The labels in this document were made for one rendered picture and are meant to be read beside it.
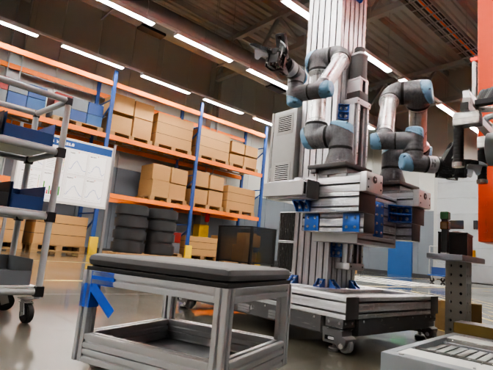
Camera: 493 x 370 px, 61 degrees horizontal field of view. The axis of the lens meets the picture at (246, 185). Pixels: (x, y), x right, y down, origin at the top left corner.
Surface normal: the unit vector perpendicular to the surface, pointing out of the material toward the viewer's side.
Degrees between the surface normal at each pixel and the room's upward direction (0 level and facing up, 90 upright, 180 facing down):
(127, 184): 90
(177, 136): 90
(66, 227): 90
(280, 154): 90
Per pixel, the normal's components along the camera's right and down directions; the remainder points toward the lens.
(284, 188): -0.74, -0.17
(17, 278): 0.74, -0.04
